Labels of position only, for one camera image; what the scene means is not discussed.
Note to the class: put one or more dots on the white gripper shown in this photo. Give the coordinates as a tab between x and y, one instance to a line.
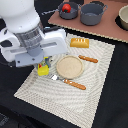
31	48

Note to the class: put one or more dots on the yellow butter box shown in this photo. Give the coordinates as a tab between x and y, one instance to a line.
43	68

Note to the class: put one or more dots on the red tomato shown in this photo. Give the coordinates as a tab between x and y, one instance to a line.
66	8

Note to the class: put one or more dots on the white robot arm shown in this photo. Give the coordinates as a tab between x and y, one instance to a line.
20	16

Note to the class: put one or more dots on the round wooden plate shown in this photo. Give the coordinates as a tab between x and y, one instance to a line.
70	67

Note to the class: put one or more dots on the left grey pot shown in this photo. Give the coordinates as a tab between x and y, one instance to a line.
71	15

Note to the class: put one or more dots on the grey pot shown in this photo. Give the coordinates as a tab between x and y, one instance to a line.
91	14
71	15

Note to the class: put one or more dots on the white woven placemat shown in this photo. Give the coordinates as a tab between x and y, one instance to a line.
62	100

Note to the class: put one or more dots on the right grey pot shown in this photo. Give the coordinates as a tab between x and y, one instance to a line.
91	14

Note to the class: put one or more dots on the beige bowl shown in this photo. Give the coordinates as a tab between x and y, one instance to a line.
123	14

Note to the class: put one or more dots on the wooden handled fork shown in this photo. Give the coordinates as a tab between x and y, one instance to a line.
74	84

